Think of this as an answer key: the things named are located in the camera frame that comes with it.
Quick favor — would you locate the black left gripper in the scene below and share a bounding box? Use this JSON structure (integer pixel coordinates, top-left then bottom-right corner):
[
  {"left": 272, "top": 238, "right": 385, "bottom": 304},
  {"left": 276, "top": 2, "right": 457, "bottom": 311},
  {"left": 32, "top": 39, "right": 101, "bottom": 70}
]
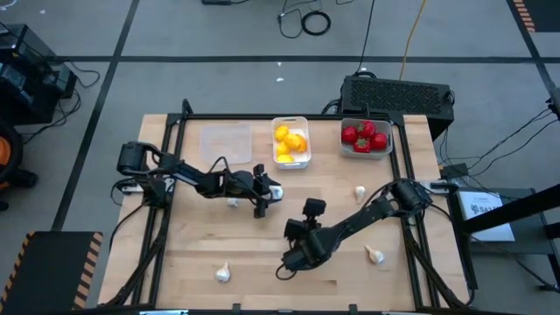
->
[{"left": 242, "top": 164, "right": 284, "bottom": 219}]

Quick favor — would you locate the translucent plastic bin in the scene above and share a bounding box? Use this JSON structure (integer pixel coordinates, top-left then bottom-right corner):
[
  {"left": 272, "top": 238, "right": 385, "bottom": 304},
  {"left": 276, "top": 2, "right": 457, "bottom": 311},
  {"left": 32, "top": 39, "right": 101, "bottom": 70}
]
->
[{"left": 199, "top": 123, "right": 254, "bottom": 166}]

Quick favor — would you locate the white plastic bin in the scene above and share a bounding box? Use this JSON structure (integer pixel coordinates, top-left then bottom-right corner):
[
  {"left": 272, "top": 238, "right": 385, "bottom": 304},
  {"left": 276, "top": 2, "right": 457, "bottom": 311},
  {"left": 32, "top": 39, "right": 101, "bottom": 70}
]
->
[{"left": 270, "top": 115, "right": 312, "bottom": 171}]

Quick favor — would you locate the clear square container right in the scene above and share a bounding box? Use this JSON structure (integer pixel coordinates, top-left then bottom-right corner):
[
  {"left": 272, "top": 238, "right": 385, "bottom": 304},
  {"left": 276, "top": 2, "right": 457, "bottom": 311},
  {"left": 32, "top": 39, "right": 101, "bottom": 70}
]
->
[{"left": 339, "top": 117, "right": 394, "bottom": 160}]

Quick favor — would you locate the black computer case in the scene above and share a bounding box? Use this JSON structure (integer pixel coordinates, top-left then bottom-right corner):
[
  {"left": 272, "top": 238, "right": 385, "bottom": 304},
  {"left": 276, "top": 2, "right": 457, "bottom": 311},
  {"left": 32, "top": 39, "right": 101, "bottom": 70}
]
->
[{"left": 339, "top": 74, "right": 456, "bottom": 141}]

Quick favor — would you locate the white printed paper sheet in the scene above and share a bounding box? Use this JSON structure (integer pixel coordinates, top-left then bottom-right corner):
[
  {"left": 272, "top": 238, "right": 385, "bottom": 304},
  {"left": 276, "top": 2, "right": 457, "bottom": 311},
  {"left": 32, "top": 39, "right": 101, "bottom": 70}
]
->
[{"left": 458, "top": 190, "right": 516, "bottom": 243}]

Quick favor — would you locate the black diagonal stand bar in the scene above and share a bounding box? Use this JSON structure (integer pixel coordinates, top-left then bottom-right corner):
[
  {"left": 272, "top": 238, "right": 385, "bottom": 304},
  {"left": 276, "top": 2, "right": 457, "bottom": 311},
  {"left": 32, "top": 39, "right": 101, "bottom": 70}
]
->
[{"left": 458, "top": 183, "right": 560, "bottom": 235}]

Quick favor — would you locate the black side table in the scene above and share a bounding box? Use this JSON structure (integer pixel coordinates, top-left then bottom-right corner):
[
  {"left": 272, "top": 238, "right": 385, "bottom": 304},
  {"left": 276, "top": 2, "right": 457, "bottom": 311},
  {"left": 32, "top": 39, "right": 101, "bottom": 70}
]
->
[{"left": 450, "top": 187, "right": 560, "bottom": 257}]

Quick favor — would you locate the black hazard-striped floor mat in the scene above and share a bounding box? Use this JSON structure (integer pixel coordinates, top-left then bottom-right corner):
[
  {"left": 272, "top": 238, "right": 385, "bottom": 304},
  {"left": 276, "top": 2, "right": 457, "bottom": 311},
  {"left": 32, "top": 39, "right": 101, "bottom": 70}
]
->
[
  {"left": 0, "top": 230, "right": 105, "bottom": 315},
  {"left": 509, "top": 0, "right": 560, "bottom": 34}
]

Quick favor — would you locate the black equipment cart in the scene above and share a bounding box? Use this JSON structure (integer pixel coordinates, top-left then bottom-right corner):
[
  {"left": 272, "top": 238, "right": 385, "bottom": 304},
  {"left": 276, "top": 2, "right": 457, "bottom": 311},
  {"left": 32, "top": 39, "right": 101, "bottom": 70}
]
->
[{"left": 0, "top": 22, "right": 79, "bottom": 126}]

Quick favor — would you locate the black orange wheeled device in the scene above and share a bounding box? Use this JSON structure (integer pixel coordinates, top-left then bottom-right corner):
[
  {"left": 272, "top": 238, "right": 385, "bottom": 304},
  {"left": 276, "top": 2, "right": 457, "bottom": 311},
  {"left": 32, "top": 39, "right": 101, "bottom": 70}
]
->
[{"left": 0, "top": 117, "right": 39, "bottom": 211}]

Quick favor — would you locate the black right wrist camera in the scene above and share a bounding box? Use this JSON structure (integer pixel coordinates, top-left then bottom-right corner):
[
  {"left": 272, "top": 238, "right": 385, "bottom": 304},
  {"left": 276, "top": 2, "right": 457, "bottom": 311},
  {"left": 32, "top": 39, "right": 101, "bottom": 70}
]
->
[{"left": 302, "top": 197, "right": 327, "bottom": 219}]

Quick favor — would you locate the black metal table frame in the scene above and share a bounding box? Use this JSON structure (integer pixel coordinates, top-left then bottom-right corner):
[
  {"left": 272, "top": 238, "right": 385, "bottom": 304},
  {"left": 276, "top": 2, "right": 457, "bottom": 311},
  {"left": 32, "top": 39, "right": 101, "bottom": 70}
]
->
[{"left": 104, "top": 98, "right": 478, "bottom": 314}]

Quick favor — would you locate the coiled black cable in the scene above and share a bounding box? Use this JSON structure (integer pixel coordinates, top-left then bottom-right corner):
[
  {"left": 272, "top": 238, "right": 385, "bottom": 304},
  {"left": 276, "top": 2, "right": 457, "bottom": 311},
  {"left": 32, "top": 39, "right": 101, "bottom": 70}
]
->
[{"left": 300, "top": 10, "right": 333, "bottom": 37}]

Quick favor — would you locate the thin black tangled cable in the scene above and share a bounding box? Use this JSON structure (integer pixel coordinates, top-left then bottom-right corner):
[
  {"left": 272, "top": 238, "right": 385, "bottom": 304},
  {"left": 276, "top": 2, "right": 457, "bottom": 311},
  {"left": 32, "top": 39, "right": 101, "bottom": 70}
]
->
[{"left": 276, "top": 0, "right": 307, "bottom": 39}]

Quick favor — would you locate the long black floor cable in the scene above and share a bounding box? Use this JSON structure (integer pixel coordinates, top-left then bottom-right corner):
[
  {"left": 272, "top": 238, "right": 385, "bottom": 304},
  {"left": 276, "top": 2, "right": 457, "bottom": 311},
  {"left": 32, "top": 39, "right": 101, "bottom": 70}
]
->
[{"left": 354, "top": 0, "right": 377, "bottom": 75}]

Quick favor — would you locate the yellow floor cable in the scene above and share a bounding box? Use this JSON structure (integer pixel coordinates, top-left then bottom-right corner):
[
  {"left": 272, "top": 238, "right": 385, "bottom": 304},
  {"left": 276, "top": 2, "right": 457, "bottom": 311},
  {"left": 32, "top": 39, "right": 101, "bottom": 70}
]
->
[{"left": 398, "top": 0, "right": 428, "bottom": 82}]

